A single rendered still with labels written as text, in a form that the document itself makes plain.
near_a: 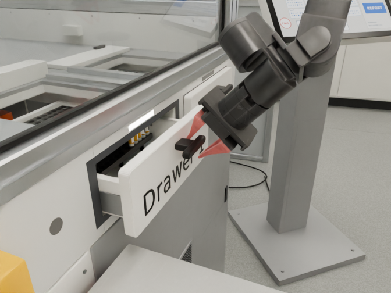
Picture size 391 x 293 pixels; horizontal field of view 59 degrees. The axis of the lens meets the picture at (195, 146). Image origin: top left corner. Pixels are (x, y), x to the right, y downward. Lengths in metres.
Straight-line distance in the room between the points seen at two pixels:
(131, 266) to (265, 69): 0.35
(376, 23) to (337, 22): 0.96
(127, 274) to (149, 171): 0.16
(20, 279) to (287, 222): 1.47
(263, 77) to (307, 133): 1.05
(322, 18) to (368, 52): 3.05
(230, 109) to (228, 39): 0.10
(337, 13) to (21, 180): 0.43
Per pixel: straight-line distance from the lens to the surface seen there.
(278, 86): 0.49
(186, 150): 0.53
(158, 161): 0.52
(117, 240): 0.61
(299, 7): 1.30
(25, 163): 0.40
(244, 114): 0.51
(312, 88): 1.46
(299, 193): 1.67
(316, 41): 0.48
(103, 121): 0.49
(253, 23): 0.53
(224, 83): 0.93
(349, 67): 3.55
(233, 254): 1.68
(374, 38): 1.44
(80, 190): 0.49
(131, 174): 0.45
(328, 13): 0.52
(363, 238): 1.94
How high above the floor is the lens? 1.15
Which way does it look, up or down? 26 degrees down
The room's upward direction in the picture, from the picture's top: straight up
